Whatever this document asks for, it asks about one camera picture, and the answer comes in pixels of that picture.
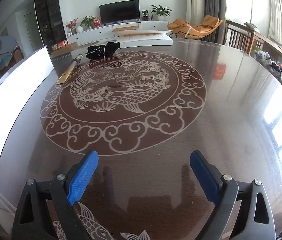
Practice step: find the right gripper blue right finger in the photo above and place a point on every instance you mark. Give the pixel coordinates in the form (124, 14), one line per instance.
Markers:
(255, 218)

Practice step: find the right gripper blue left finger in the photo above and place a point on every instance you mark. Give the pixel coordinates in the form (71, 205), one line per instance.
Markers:
(32, 219)

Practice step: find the white cardboard storage box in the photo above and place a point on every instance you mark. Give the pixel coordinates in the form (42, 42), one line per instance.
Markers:
(18, 85)

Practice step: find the cluttered wooden side table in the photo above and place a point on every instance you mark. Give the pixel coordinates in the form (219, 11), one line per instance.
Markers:
(267, 52)

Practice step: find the brown cardboard box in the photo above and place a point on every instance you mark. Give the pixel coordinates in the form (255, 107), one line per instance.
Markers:
(62, 51)

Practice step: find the wooden dining chair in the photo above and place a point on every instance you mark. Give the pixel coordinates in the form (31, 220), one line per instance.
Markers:
(238, 36)

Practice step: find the red flowers in white vase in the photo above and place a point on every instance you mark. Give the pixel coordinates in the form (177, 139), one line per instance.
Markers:
(74, 27)

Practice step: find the white tv cabinet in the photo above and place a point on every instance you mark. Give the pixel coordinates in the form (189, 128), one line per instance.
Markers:
(109, 32)

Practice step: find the orange lounge chair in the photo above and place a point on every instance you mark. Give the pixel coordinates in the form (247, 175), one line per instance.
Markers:
(185, 30)

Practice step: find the green plant left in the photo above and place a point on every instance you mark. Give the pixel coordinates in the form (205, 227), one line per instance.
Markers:
(87, 22)

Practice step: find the white flat carton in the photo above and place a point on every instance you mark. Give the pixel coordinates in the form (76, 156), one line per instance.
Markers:
(143, 38)

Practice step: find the wooden bench stool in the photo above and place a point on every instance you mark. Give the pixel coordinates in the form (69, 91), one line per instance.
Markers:
(129, 28)

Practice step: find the dark glass display cabinet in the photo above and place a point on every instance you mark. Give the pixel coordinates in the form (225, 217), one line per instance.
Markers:
(49, 22)

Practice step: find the green potted plant right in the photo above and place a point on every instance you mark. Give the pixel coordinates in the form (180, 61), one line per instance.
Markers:
(161, 12)

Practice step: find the small potted plant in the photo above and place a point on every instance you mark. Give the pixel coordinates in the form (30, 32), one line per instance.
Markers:
(145, 15)

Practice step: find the black flat television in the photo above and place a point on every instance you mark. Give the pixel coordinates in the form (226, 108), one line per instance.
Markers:
(119, 11)

